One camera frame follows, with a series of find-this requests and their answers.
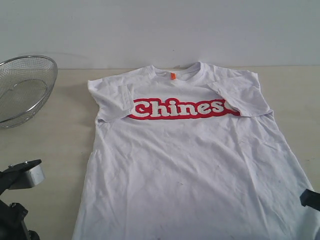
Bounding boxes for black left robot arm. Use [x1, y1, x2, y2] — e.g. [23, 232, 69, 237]
[0, 200, 40, 240]

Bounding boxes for white t-shirt with red logo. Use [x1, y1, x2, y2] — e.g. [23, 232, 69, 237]
[72, 62, 320, 240]

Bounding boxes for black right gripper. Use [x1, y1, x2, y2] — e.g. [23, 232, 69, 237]
[299, 189, 320, 211]

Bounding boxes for metal wire mesh basket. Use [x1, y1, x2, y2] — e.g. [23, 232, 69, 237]
[0, 55, 58, 129]

